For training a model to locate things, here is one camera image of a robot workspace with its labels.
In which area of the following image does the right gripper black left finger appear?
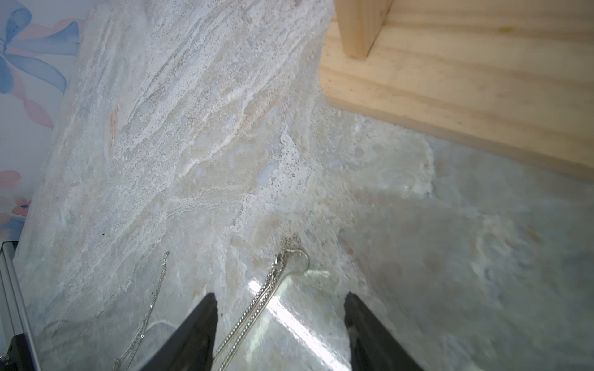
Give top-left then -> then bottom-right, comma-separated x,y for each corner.
141,293 -> 218,371

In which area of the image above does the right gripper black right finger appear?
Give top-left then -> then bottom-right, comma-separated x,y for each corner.
344,292 -> 423,371

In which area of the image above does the silver butterfly pendant necklace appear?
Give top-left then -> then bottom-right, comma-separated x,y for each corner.
110,250 -> 171,371

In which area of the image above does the wooden jewelry display stand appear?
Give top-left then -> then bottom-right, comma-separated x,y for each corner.
320,1 -> 593,179

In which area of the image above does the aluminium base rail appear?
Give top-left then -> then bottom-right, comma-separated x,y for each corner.
1,241 -> 42,371

